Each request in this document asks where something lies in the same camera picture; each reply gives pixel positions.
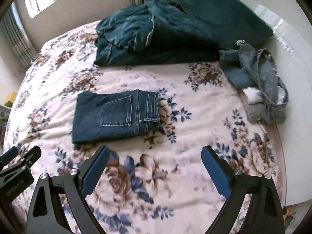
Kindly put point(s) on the dark teal clothes pile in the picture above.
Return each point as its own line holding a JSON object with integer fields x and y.
{"x": 176, "y": 31}

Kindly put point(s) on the striped window curtain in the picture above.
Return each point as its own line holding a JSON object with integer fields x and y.
{"x": 17, "y": 37}

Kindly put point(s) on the dark blue denim pants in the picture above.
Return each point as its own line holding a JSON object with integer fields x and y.
{"x": 108, "y": 117}

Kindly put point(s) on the grey frayed denim garment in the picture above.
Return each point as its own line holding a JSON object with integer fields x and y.
{"x": 254, "y": 74}

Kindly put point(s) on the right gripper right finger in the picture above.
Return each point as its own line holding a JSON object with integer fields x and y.
{"x": 264, "y": 214}

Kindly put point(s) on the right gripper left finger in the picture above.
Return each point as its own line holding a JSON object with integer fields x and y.
{"x": 46, "y": 215}

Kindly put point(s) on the floral white bed blanket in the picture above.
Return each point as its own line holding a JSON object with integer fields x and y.
{"x": 156, "y": 183}

